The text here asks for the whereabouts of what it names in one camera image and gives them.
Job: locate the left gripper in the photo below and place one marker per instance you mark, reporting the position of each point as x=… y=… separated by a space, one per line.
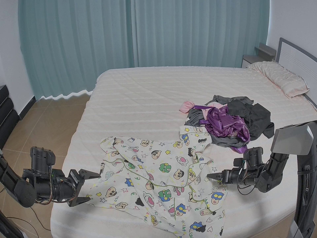
x=65 y=190

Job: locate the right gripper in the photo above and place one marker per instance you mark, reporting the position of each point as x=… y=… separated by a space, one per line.
x=230 y=176

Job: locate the white printed pyjama top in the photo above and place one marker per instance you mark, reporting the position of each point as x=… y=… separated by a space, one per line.
x=158 y=182

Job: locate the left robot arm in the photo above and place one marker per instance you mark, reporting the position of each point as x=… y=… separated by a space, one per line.
x=17 y=187

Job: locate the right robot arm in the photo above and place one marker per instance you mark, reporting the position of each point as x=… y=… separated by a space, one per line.
x=272 y=175

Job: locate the pile of clothes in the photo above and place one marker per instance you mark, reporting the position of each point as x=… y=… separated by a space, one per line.
x=223 y=123

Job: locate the bed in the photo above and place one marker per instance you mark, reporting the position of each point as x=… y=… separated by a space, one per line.
x=148 y=103

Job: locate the black chest of drawers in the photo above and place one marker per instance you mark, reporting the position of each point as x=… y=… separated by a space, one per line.
x=6 y=113

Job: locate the cream pillow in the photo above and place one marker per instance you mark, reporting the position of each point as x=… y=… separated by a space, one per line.
x=279 y=79

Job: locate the grey white bedside table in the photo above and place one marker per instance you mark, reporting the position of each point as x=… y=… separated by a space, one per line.
x=262 y=54

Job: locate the blue-green curtain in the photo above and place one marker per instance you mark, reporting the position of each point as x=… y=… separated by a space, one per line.
x=74 y=38
x=198 y=26

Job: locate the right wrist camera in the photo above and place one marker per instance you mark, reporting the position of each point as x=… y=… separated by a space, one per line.
x=239 y=163

